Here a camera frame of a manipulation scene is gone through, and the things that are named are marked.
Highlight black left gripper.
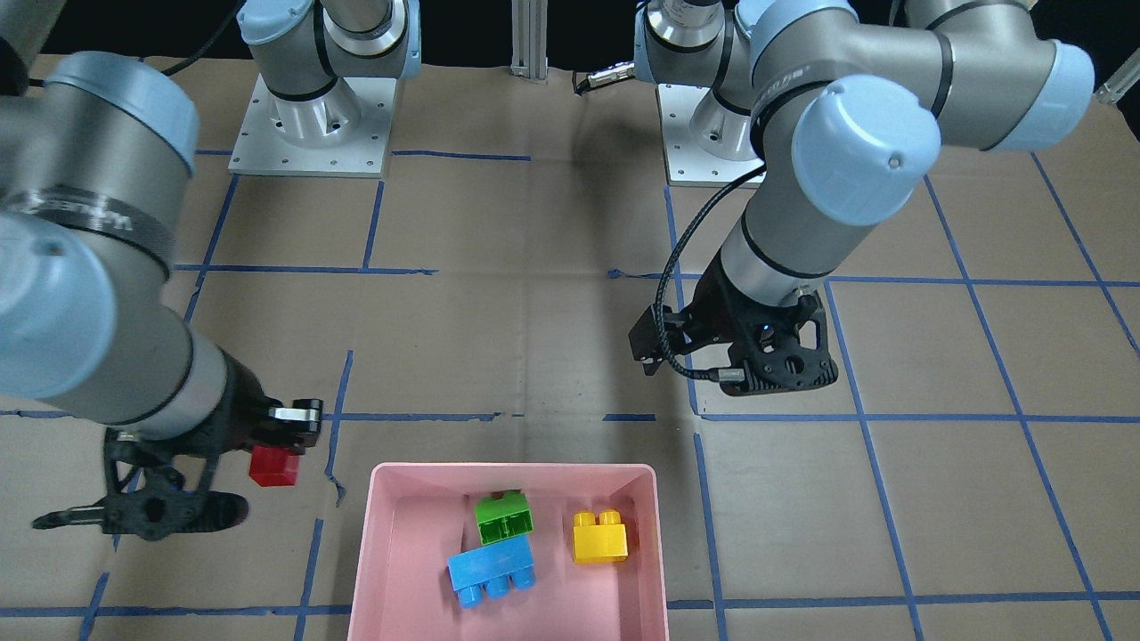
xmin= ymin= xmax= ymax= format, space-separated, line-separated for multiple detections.
xmin=628 ymin=253 xmax=839 ymax=396

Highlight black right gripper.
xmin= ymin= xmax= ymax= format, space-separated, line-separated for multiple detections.
xmin=32 ymin=352 xmax=324 ymax=542

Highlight red toy block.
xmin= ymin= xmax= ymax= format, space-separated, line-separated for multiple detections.
xmin=249 ymin=445 xmax=301 ymax=487

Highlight yellow toy block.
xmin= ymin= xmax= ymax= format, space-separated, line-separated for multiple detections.
xmin=573 ymin=508 xmax=630 ymax=563

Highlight green toy block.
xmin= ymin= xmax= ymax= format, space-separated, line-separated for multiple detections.
xmin=474 ymin=490 xmax=534 ymax=545

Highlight blue toy block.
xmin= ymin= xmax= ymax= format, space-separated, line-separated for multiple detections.
xmin=447 ymin=535 xmax=537 ymax=609

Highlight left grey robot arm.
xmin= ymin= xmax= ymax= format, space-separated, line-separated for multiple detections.
xmin=629 ymin=1 xmax=1096 ymax=396

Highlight pink plastic box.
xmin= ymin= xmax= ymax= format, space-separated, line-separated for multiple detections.
xmin=347 ymin=462 xmax=669 ymax=640

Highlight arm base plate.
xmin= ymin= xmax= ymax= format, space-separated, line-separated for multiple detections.
xmin=229 ymin=78 xmax=402 ymax=179
xmin=656 ymin=84 xmax=762 ymax=187

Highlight aluminium frame post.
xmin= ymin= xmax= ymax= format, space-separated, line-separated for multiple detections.
xmin=508 ymin=0 xmax=549 ymax=84

